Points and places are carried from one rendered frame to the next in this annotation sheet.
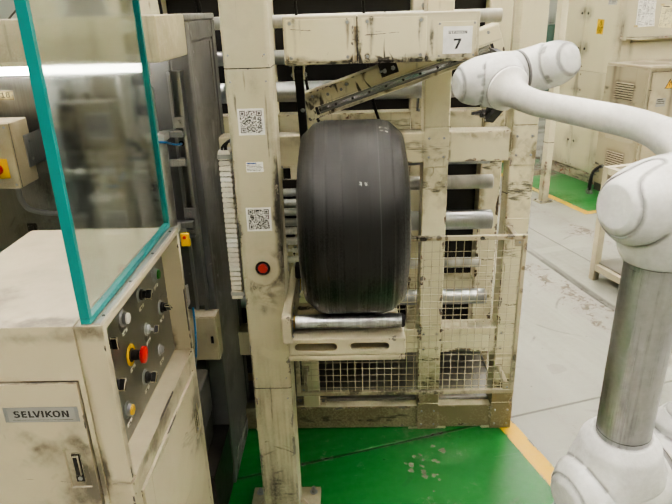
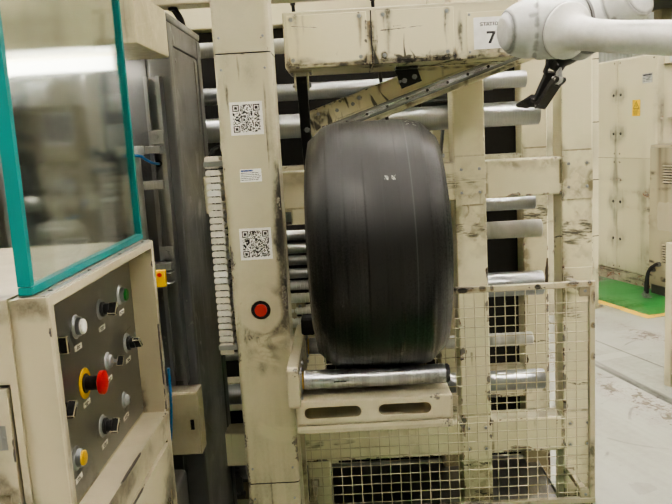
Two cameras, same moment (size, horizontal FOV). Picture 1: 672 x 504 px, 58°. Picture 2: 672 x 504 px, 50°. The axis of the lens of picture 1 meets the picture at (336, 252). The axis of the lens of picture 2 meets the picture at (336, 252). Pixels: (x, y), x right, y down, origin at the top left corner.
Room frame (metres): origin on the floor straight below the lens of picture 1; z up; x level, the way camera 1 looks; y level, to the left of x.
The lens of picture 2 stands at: (0.05, 0.06, 1.46)
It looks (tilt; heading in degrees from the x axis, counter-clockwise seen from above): 9 degrees down; 359
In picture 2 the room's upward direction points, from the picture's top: 3 degrees counter-clockwise
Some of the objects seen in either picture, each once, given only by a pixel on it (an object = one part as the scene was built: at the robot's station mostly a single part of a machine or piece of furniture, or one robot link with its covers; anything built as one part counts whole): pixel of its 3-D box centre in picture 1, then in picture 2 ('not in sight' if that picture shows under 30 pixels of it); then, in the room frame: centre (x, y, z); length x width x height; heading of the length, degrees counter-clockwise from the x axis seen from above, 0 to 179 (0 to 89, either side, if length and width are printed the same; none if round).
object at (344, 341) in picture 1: (346, 339); (373, 403); (1.67, -0.03, 0.84); 0.36 x 0.09 x 0.06; 88
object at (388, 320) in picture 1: (347, 321); (374, 376); (1.67, -0.03, 0.90); 0.35 x 0.05 x 0.05; 88
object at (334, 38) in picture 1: (379, 37); (396, 40); (2.11, -0.16, 1.71); 0.61 x 0.25 x 0.15; 88
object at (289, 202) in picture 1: (287, 222); (289, 276); (2.20, 0.18, 1.05); 0.20 x 0.15 x 0.30; 88
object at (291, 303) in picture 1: (292, 301); (299, 362); (1.82, 0.15, 0.90); 0.40 x 0.03 x 0.10; 178
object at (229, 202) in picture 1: (233, 225); (223, 255); (1.77, 0.31, 1.19); 0.05 x 0.04 x 0.48; 178
